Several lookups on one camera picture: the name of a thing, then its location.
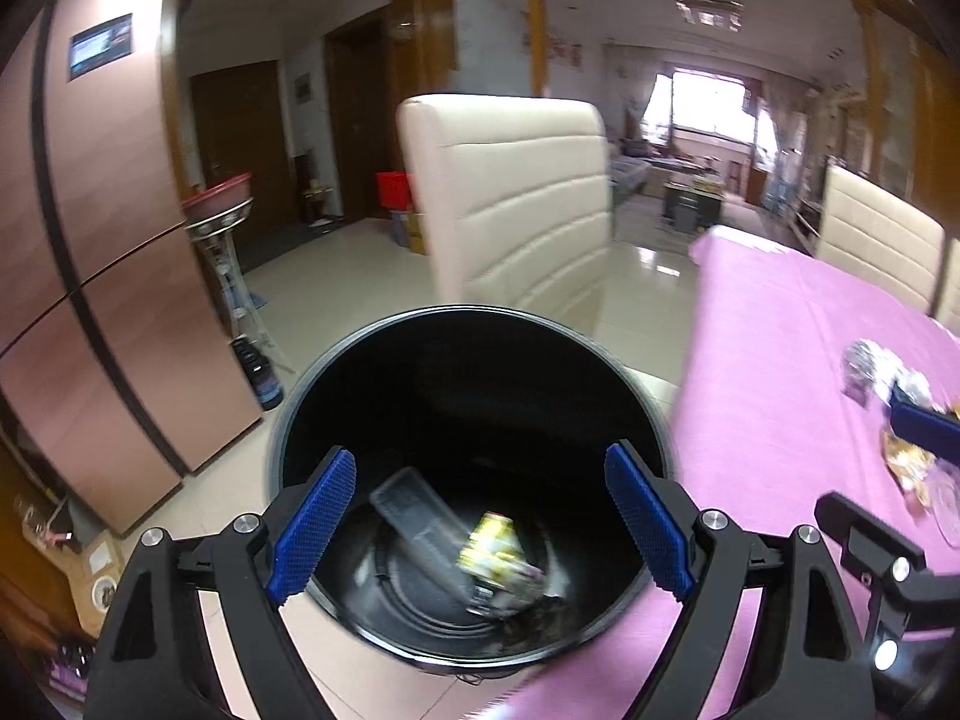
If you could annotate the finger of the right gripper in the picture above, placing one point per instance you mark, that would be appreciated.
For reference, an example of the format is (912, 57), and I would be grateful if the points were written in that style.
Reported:
(935, 432)

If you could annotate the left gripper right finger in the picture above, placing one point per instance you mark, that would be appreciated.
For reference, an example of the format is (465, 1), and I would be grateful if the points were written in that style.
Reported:
(805, 659)

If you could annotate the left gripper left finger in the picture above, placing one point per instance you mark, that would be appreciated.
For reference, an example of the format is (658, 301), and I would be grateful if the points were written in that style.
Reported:
(153, 659)

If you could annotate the silver foil wrapper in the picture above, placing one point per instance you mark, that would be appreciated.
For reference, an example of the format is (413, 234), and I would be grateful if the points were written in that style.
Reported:
(870, 370)

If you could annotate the clear plastic wrapper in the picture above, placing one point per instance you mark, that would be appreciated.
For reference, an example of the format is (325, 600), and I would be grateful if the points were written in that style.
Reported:
(432, 533)

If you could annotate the yellow snack wrapper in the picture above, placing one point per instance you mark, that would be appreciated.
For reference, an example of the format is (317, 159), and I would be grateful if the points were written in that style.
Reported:
(503, 581)

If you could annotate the black round trash bin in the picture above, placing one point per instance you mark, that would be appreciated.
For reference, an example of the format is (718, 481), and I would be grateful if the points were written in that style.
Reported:
(498, 411)

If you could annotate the cream chair far right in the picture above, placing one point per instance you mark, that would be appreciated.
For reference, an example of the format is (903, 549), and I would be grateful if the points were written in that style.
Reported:
(947, 305)

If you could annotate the pink floral tablecloth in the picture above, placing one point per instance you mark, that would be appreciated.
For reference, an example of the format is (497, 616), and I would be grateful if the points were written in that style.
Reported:
(761, 430)

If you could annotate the cream chair far side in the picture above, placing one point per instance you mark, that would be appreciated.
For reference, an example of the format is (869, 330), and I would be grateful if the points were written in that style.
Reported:
(879, 238)

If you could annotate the rose gold refrigerator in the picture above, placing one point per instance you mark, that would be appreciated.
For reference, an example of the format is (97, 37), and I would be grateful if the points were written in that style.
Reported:
(113, 360)

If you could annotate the dark bottle on floor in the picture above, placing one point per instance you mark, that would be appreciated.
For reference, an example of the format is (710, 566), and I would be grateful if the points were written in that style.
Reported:
(259, 372)

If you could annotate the coffee table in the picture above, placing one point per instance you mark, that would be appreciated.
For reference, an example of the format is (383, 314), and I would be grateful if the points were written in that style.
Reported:
(688, 209)

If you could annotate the window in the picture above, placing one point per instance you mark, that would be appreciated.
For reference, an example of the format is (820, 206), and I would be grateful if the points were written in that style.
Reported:
(693, 101)

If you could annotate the grey sofa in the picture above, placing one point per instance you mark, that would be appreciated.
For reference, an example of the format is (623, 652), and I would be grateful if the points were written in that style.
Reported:
(627, 175)

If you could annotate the metal stand with red basin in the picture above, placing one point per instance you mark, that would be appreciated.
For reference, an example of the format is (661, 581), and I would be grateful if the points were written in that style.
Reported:
(211, 219)

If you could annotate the ceiling lamp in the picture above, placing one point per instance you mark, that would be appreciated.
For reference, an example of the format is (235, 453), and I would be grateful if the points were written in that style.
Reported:
(719, 14)

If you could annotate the cream chair near bin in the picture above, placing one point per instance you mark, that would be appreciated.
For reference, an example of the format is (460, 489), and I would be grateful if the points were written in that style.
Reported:
(515, 199)

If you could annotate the cardboard box on floor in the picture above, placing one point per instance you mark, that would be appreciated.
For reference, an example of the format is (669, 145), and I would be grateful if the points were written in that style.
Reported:
(407, 232)

